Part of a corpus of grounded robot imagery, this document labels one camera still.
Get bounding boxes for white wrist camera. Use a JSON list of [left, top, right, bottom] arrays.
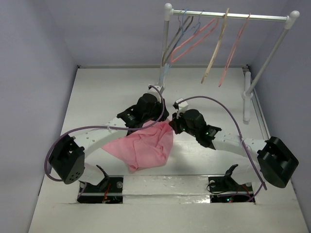
[[173, 98, 189, 112], [148, 85, 162, 103]]

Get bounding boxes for pink t shirt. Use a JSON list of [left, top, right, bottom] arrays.
[[102, 120, 173, 172]]

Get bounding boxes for grey brown hanger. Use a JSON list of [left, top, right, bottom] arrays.
[[161, 16, 194, 67]]

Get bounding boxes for thin pink hanger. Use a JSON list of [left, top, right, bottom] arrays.
[[218, 13, 251, 87]]

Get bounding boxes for white clothes rack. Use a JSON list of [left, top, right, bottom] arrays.
[[157, 3, 300, 123]]

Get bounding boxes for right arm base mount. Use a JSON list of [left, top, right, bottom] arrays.
[[206, 164, 255, 203]]

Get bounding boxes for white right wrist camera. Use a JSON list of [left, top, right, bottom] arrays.
[[173, 98, 189, 112]]

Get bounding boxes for beige wooden hanger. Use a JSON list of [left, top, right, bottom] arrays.
[[201, 8, 230, 84]]

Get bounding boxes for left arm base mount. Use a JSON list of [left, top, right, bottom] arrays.
[[77, 165, 123, 204]]

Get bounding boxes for pink plastic hanger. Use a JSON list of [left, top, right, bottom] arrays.
[[169, 18, 219, 65]]

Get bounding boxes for blue hanger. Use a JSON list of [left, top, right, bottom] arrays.
[[158, 10, 200, 85]]

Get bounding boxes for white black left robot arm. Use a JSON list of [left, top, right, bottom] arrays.
[[44, 93, 173, 192]]

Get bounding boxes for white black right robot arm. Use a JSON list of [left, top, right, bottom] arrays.
[[169, 109, 299, 188]]

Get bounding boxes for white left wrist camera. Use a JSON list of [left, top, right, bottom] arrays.
[[148, 85, 162, 103]]

